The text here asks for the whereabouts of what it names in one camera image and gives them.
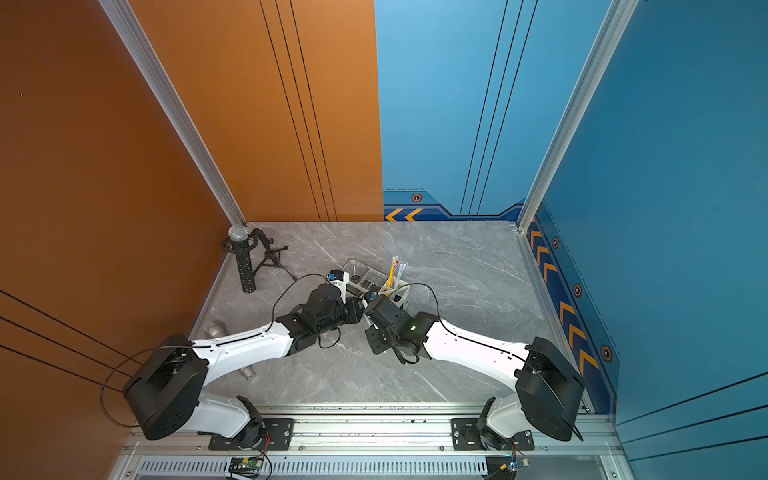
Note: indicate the black perforated post with ball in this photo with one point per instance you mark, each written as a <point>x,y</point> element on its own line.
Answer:
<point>240,243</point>

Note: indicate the left aluminium corner post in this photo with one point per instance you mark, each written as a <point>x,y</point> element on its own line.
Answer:
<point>138,45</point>

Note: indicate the left green circuit board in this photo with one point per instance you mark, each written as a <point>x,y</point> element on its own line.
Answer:
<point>251,467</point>

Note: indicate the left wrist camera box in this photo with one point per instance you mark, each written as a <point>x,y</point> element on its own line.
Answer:
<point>339,279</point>

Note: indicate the green circuit board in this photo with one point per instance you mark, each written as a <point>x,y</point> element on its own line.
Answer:
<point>251,467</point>
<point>511,469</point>

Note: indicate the aluminium corner post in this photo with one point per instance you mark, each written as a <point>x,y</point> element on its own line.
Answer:
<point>138,45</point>
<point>611,31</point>

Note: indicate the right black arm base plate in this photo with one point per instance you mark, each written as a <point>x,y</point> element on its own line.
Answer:
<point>468,436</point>

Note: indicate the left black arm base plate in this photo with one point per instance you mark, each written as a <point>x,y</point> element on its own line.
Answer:
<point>270,434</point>

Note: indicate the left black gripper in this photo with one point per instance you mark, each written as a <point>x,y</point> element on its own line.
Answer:
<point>355,313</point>

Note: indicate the small black tripod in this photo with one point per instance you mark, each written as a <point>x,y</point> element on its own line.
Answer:
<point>272,255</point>

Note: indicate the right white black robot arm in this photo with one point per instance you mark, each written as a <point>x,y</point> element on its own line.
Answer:
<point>546,390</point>

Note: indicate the grey metal cylinder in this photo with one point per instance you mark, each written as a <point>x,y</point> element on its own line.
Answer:
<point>216,329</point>

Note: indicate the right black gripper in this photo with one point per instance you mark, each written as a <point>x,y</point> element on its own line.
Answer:
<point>375,346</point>

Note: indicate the yellow toothbrush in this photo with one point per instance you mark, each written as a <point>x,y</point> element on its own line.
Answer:
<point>389,280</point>

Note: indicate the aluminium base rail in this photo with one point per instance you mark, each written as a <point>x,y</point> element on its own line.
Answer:
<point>379,441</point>

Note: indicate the right aluminium corner post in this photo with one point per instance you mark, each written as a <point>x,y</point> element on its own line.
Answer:
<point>611,31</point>

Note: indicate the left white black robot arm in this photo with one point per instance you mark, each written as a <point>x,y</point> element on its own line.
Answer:
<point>168,392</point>

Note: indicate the right green circuit board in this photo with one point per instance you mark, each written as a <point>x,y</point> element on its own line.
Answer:
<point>511,469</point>

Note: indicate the white toothbrush holder organizer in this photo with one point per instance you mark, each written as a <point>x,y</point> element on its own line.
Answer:
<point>364,279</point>

